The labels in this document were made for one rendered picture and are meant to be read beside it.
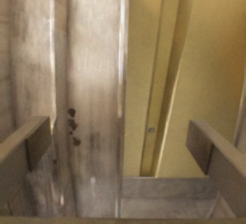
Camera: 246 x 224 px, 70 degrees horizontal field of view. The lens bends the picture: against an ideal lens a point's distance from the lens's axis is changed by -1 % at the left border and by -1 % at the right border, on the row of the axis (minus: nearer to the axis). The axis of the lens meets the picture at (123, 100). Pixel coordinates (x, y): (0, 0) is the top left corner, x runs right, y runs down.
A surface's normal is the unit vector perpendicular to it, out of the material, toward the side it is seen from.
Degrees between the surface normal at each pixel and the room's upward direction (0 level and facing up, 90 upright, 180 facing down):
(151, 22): 90
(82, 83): 70
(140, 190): 90
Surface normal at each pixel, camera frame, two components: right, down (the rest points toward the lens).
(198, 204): 0.04, -0.87
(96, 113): 0.02, 0.22
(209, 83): 0.01, 0.50
